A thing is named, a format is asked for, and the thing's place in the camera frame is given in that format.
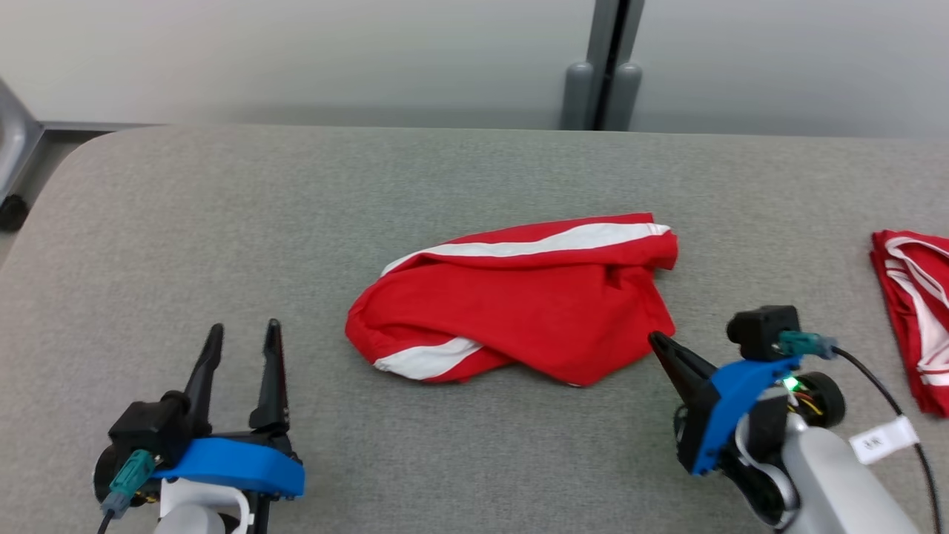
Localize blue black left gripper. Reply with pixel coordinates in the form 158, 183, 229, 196
93, 318, 306, 534

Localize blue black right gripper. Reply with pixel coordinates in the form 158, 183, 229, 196
648, 331, 847, 476

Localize red shorts with white stripe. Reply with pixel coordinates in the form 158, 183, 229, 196
344, 212, 680, 389

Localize red white sports jersey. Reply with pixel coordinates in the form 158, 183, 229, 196
869, 229, 949, 418

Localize black caster wheel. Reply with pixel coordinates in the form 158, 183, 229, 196
0, 194, 30, 233

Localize white paper cable tag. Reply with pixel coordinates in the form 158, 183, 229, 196
848, 415, 921, 467

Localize grey partition post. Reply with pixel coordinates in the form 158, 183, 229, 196
559, 0, 645, 132

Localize grey metal frame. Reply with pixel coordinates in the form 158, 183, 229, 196
0, 76, 160, 202

